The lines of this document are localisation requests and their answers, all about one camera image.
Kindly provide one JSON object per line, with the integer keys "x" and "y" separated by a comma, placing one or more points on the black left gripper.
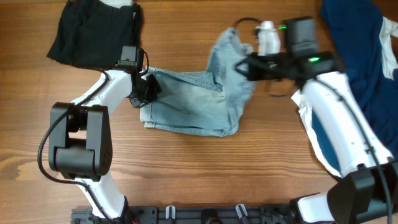
{"x": 157, "y": 89}

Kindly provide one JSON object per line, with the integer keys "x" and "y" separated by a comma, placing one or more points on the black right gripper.
{"x": 251, "y": 70}

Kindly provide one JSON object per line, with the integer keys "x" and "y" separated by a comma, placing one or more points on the light blue denim shorts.
{"x": 206, "y": 103}

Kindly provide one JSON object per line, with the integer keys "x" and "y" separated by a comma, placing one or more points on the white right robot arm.
{"x": 367, "y": 189}

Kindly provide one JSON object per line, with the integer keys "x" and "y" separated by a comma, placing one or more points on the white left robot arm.
{"x": 77, "y": 148}

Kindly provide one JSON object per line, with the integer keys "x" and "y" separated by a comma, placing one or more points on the folded black garment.
{"x": 92, "y": 33}

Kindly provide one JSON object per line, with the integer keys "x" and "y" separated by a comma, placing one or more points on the blue and white shirt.
{"x": 362, "y": 38}

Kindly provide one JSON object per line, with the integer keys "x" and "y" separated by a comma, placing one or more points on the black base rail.
{"x": 265, "y": 214}

